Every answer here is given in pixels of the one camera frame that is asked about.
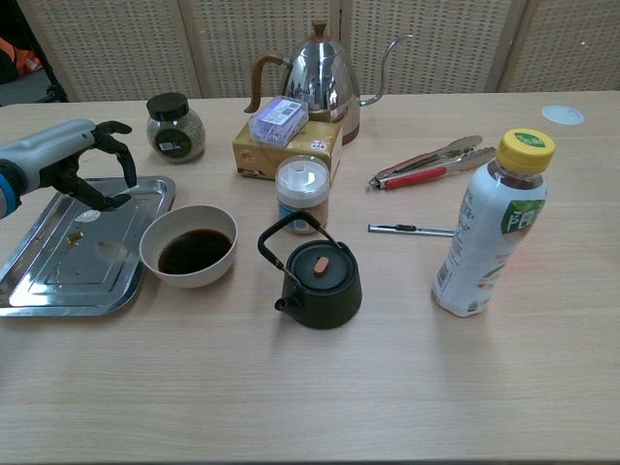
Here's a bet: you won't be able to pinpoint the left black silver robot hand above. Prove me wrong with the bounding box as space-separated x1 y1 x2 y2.
0 118 139 212

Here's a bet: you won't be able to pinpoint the white plastic spoon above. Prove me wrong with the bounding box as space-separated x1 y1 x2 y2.
75 192 133 224

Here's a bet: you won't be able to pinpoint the cup of dark coffee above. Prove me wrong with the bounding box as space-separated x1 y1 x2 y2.
139 204 239 290

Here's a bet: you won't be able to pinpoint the orange fabric item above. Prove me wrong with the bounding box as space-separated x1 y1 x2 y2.
0 36 41 74

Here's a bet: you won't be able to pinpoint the woven folding screen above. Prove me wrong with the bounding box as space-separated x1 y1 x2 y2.
16 0 620 103

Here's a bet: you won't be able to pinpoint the glass jar with black lid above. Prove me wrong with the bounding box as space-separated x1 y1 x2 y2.
145 92 206 165

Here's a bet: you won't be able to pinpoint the stainless steel rectangular tray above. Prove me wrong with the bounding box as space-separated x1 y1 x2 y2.
0 175 176 319

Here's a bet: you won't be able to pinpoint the gold cardboard box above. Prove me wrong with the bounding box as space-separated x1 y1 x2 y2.
232 119 344 182

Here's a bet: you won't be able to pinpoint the clear box with purple contents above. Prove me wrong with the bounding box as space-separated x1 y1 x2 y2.
248 95 310 145

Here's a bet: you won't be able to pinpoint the clear toothpick container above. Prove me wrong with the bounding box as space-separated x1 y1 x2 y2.
274 154 331 235

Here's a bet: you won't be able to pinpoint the steel gooseneck kettle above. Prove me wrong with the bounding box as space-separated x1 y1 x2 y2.
243 18 415 123

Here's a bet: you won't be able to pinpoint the black cast iron teapot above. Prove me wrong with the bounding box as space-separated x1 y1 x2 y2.
257 210 363 331

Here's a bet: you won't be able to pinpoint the silver utility knife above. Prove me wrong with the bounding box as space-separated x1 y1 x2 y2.
367 223 456 237

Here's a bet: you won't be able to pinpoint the white drink bottle yellow cap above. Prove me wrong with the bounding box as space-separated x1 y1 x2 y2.
431 128 557 319

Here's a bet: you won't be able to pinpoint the steel tongs with red handles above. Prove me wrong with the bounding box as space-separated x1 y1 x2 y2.
366 135 498 194

